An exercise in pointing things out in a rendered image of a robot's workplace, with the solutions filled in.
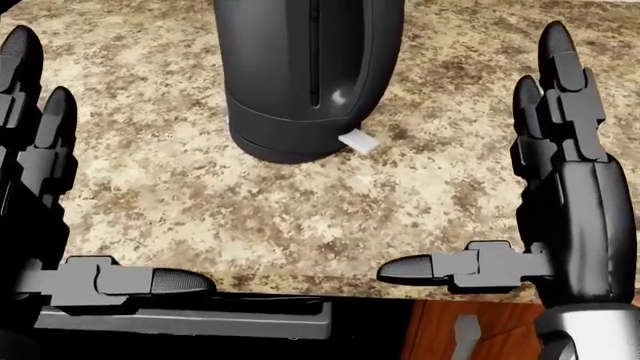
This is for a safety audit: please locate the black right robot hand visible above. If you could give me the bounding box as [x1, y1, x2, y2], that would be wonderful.
[375, 20, 638, 311]

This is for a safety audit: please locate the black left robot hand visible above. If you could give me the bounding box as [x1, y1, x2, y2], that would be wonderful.
[0, 24, 218, 309]

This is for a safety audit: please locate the white kettle lever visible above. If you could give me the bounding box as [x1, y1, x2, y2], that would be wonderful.
[337, 129, 379, 156]

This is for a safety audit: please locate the black electric kettle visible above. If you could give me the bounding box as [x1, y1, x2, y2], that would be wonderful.
[211, 0, 406, 165]

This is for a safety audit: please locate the brown wooden cabinet door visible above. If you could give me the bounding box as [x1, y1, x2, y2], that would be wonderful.
[399, 299, 551, 360]

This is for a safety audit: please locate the grey cabinet door handle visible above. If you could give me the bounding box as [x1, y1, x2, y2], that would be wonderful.
[450, 313, 483, 360]

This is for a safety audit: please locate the grey appliance handle bar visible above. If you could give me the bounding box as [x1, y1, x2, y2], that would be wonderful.
[32, 295, 334, 341]

